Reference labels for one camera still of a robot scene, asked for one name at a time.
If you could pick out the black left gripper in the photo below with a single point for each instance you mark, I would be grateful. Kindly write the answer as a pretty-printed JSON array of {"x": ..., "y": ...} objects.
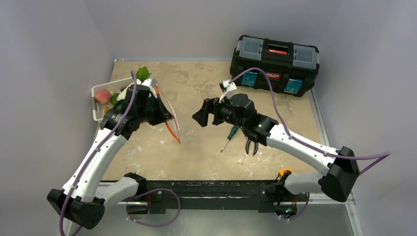
[{"x": 163, "y": 111}]

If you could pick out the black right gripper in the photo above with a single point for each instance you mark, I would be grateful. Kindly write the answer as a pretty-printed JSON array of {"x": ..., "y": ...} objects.
[{"x": 214, "y": 110}]

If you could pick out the clear zip bag orange zipper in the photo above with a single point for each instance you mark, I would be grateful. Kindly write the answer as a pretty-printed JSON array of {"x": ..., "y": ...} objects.
[{"x": 172, "y": 123}]

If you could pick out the white radish with leaves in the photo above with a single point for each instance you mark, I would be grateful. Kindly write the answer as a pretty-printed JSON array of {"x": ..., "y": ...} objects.
[{"x": 143, "y": 73}]

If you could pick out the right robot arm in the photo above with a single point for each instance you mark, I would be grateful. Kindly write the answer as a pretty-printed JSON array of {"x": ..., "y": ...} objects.
[{"x": 335, "y": 170}]

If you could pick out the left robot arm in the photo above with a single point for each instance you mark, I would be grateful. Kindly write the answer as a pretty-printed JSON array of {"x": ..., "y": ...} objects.
[{"x": 80, "y": 203}]

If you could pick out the green cucumber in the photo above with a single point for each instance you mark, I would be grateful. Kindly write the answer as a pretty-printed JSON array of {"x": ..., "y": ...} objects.
[{"x": 114, "y": 98}]

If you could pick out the white perforated basket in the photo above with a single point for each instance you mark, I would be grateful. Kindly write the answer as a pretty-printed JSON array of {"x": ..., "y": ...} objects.
[{"x": 115, "y": 86}]

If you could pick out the peach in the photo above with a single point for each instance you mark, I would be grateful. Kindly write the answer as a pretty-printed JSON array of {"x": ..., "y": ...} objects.
[{"x": 103, "y": 96}]

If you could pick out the black toolbox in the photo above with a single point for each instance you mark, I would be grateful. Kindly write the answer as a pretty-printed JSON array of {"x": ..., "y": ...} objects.
[{"x": 285, "y": 67}]

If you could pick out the green handled screwdriver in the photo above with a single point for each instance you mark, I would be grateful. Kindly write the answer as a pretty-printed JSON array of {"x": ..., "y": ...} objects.
[{"x": 230, "y": 136}]

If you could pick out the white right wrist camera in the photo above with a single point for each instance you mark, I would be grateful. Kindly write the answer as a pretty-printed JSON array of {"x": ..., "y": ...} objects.
[{"x": 228, "y": 89}]

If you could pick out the yellow handled tool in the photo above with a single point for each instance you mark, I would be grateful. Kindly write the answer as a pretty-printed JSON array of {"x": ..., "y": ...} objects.
[{"x": 284, "y": 171}]

